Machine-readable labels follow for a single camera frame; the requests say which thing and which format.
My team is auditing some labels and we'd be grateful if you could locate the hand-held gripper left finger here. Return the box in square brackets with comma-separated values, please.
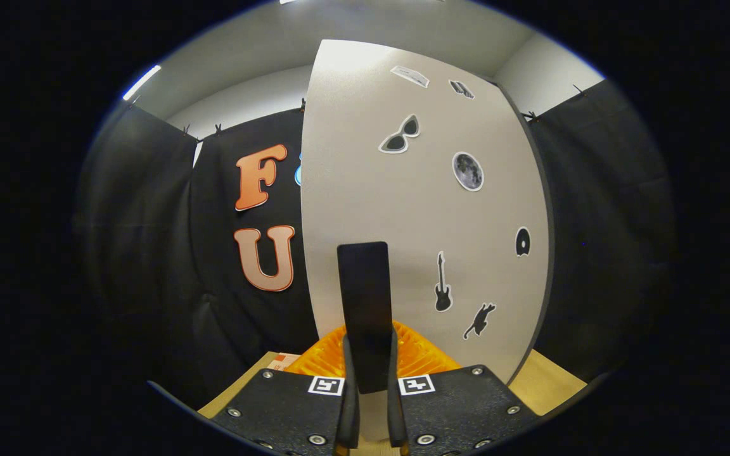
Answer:
[210, 324, 361, 456]

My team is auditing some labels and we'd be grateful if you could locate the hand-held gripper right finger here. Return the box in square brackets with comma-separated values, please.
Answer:
[387, 320, 540, 456]

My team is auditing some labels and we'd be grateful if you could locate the black cabinet door handle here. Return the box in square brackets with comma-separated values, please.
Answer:
[337, 241, 394, 395]

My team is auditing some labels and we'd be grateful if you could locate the beige shoe cabinet door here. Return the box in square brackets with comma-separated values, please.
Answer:
[300, 39, 549, 444]

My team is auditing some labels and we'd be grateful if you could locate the black backdrop cloth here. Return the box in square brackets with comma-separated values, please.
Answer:
[74, 79, 679, 412]

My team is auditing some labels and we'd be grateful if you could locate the long ceiling strip light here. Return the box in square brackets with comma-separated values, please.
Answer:
[123, 65, 162, 101]

